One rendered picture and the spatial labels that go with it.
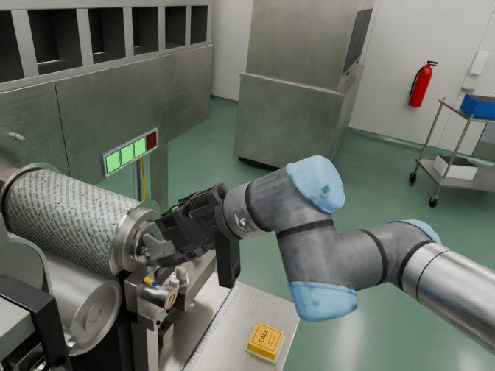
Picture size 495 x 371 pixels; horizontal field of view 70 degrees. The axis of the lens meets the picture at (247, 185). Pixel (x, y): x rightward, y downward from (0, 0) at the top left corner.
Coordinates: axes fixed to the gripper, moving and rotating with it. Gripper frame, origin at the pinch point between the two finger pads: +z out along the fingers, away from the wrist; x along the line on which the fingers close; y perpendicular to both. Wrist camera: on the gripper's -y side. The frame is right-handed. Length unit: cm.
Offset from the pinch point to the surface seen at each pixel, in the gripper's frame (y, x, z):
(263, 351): -36.7, -13.2, 4.7
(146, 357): -17.6, 4.4, 14.4
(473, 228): -182, -274, -28
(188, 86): 30, -73, 23
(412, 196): -150, -304, 11
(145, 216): 7.3, -1.5, -1.8
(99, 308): -0.9, 10.5, 5.9
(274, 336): -37.0, -17.9, 3.4
